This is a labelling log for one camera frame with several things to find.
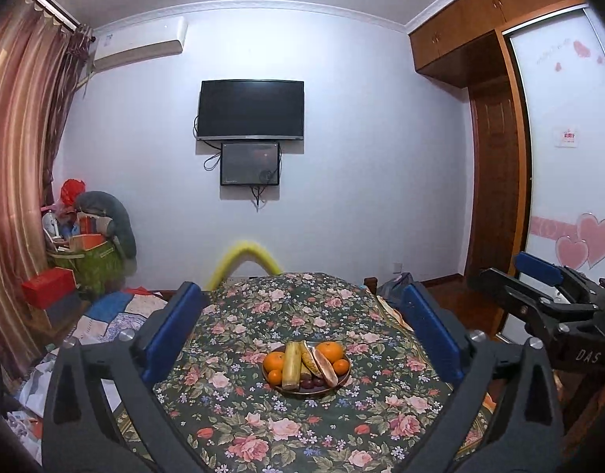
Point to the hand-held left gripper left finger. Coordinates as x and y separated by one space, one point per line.
169 335

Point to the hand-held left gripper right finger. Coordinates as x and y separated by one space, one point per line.
433 330

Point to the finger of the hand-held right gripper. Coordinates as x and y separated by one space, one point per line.
504 290
536 267

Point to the small tangerine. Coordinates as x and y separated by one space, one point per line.
341 366
275 379

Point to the large orange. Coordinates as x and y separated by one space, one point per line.
330 351

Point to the medium orange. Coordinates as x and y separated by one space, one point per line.
273 362

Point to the short yellow corn cob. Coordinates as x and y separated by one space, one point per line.
310 359

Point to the long yellow corn cob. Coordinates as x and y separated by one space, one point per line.
292 367

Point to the dark purple grape bunch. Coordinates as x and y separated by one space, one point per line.
312 383

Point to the dark purple plate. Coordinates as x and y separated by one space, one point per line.
305 392

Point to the dark bag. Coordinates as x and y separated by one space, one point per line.
396 288

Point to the blue patchwork quilt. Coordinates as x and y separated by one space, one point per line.
110 315

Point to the dark grey box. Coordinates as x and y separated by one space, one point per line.
63 310

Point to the red white sticker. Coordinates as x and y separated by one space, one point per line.
567 137

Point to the yellow foam tube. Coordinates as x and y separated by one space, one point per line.
243 246

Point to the orange box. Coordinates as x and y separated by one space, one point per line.
88 242

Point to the grey plush toy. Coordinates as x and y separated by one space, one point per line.
118 217

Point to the red box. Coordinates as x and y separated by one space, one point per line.
49 283

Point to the white cloth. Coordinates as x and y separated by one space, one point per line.
39 384

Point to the green floral blanket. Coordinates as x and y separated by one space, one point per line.
283 433

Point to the white heart print wardrobe door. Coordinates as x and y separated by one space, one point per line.
563 83

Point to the red bag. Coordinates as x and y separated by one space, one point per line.
71 191

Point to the striped brown curtain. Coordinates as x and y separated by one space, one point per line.
17 157

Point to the wooden overhead cabinet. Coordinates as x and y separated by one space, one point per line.
455 44

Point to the white air conditioner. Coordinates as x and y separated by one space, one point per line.
135 42

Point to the white wall socket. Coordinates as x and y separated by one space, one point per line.
395 267

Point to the wooden bed frame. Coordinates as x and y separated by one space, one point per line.
371 285

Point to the small black wall panel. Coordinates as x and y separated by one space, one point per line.
248 163

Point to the black wall television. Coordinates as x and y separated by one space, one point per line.
251 108

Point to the white curtain rail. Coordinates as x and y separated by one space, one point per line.
56 7

